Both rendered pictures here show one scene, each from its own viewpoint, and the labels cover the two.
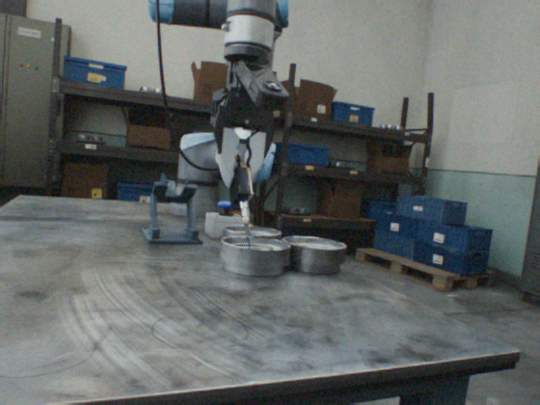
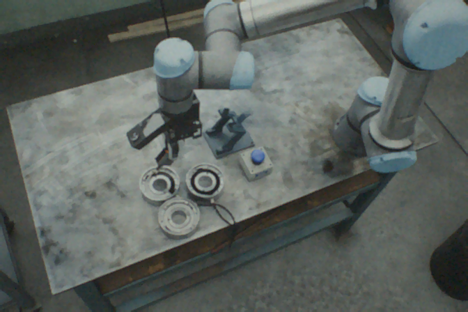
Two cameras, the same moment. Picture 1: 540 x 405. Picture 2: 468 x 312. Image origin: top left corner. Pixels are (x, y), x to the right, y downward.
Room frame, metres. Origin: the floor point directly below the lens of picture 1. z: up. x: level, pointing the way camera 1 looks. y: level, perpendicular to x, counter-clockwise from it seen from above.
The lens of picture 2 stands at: (0.73, -0.53, 1.87)
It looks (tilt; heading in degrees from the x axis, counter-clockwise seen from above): 57 degrees down; 80
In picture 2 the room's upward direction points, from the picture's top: 10 degrees clockwise
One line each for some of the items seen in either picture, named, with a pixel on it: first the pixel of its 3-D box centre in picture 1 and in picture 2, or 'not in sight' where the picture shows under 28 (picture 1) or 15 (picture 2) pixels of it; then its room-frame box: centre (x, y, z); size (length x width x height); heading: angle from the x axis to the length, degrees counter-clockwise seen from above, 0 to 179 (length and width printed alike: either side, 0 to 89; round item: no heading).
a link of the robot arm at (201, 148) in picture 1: (202, 156); (376, 104); (1.24, 0.21, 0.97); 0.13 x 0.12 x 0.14; 92
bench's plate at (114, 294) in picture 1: (143, 239); (229, 125); (0.85, 0.25, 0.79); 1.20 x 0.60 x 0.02; 23
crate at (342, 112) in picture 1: (345, 115); not in sight; (5.04, -0.72, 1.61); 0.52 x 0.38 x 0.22; 116
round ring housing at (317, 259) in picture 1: (312, 254); (179, 218); (0.70, -0.07, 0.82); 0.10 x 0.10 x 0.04
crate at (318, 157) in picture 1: (300, 154); not in sight; (4.84, -0.24, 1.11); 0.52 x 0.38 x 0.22; 113
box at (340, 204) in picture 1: (337, 198); not in sight; (5.04, -0.74, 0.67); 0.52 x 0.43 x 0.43; 113
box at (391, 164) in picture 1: (388, 158); not in sight; (5.28, -1.32, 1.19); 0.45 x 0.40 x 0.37; 108
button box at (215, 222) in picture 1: (225, 224); (258, 163); (0.92, 0.10, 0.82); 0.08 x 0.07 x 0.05; 23
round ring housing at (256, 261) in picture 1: (254, 256); (159, 186); (0.65, 0.02, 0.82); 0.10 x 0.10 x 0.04
